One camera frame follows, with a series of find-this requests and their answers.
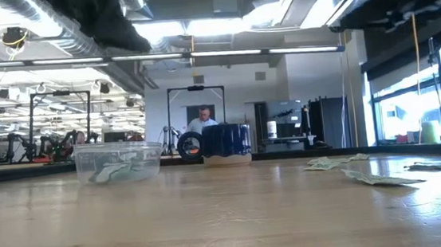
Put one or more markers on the black cabinet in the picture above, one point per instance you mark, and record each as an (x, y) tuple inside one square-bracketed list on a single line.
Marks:
[(330, 124)]

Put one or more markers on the large glass window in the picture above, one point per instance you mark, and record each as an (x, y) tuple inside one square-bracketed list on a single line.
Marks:
[(404, 115)]

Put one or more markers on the overhead LED light bar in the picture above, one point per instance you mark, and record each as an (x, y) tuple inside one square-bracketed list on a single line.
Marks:
[(150, 57)]

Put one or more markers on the black gantry frame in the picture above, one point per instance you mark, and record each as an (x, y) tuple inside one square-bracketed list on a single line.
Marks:
[(195, 88), (59, 93)]

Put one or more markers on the person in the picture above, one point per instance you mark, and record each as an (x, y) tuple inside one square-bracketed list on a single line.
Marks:
[(202, 123), (80, 137)]

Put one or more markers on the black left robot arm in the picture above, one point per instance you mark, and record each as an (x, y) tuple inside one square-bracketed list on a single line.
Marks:
[(116, 24)]

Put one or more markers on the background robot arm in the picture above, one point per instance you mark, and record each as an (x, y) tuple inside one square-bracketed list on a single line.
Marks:
[(26, 148), (60, 147)]

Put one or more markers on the silver ventilation duct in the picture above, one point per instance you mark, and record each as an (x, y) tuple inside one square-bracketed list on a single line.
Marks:
[(73, 36)]

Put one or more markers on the clear plastic container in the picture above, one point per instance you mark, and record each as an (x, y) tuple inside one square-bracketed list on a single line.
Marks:
[(83, 159)]

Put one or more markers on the dark blue ceramic mug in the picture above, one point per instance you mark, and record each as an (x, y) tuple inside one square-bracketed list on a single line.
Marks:
[(226, 143)]

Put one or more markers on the black aluminium table frame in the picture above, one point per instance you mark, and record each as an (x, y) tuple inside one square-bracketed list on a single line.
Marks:
[(279, 155)]

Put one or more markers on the pale green cup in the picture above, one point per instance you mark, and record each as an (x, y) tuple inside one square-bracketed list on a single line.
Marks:
[(430, 133)]

